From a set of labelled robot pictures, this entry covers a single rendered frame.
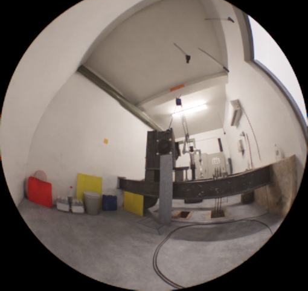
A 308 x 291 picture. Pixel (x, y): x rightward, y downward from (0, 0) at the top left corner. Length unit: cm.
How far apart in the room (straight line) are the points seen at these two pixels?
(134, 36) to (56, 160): 254
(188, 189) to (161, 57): 247
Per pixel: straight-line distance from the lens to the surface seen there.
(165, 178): 132
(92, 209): 165
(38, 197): 171
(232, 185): 142
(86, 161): 180
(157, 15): 218
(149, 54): 223
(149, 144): 173
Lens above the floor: 73
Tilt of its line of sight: 25 degrees up
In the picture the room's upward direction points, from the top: 2 degrees clockwise
